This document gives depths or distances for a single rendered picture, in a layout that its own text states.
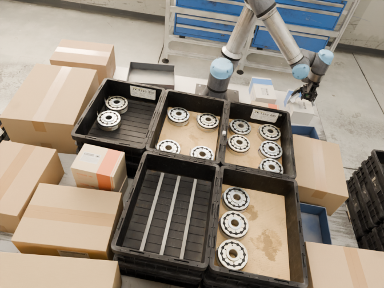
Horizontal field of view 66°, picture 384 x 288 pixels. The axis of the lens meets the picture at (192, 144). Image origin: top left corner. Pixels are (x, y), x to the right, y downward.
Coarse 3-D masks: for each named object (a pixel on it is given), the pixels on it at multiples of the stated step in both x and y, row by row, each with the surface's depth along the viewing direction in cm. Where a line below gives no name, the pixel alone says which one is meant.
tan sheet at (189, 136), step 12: (192, 120) 142; (168, 132) 135; (180, 132) 136; (192, 132) 137; (204, 132) 138; (216, 132) 139; (180, 144) 131; (192, 144) 132; (204, 144) 133; (216, 144) 133
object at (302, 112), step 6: (288, 90) 175; (288, 96) 174; (300, 96) 172; (294, 102) 167; (300, 102) 168; (306, 102) 169; (288, 108) 171; (294, 108) 164; (300, 108) 164; (306, 108) 165; (312, 108) 166; (294, 114) 164; (300, 114) 164; (306, 114) 163; (312, 114) 163; (294, 120) 167; (300, 120) 167; (306, 120) 166
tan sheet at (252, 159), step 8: (232, 120) 146; (256, 128) 144; (256, 136) 140; (256, 144) 136; (280, 144) 138; (248, 152) 132; (256, 152) 133; (232, 160) 128; (240, 160) 129; (248, 160) 129; (256, 160) 130; (280, 160) 131; (256, 168) 127
